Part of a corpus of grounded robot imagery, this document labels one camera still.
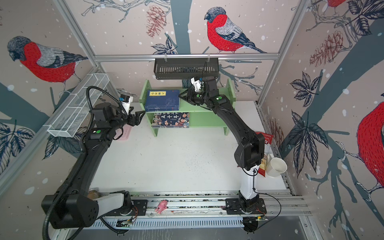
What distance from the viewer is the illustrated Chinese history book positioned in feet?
3.01

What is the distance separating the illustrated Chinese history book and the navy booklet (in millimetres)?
133

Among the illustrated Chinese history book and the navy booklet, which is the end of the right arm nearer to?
the navy booklet

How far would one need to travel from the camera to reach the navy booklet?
79 centimetres
